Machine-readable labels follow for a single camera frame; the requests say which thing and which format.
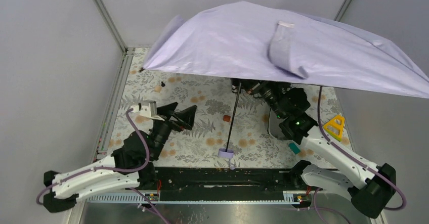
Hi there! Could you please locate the black zippered case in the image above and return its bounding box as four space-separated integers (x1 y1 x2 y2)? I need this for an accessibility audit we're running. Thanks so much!
268 109 288 141

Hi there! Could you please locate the lilac folding umbrella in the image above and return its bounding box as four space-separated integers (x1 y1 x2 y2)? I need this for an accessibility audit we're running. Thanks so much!
139 1 429 171

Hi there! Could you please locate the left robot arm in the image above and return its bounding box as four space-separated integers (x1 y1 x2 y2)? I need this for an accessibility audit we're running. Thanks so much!
36 101 198 213

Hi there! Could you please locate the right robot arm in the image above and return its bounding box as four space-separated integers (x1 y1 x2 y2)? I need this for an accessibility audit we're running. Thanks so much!
246 81 398 218

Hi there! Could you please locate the beige wooden block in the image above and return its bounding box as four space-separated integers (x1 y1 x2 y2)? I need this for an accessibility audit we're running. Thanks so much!
154 85 162 93

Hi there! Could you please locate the red-brown wooden block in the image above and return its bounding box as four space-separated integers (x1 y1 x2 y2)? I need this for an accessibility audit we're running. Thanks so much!
223 115 231 122

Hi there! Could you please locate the floral table mat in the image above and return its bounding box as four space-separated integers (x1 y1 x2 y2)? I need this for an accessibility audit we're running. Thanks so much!
107 47 359 170

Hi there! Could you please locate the teal block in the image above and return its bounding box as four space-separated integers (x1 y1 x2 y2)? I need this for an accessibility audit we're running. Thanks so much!
288 143 301 155

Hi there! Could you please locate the yellow triangular toy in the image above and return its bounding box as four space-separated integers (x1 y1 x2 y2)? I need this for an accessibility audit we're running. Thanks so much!
323 115 345 142

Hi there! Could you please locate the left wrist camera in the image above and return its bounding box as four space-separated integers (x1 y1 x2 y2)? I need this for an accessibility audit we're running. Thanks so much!
131 100 165 121

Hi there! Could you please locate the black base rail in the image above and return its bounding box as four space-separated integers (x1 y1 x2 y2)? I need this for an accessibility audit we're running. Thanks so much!
137 167 315 201

